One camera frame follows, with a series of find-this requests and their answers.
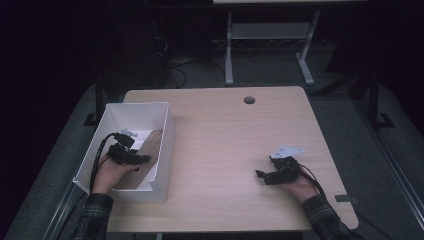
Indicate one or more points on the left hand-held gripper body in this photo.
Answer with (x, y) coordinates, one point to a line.
(121, 150)

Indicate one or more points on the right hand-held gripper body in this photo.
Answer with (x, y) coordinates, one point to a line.
(285, 166)

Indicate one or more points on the white box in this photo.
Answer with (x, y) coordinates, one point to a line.
(140, 115)

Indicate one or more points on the person's right hand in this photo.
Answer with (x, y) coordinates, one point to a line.
(301, 190)

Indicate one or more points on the person's left hand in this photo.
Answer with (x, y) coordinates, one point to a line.
(108, 176)

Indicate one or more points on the grey tape strip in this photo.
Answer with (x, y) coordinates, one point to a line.
(346, 199)

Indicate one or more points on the black metal frame post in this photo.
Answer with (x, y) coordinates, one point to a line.
(99, 96)
(375, 100)

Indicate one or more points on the aluminium floor rail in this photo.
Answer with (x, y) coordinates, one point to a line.
(58, 216)
(396, 166)

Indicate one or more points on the white metal desk frame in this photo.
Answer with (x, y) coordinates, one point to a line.
(270, 31)

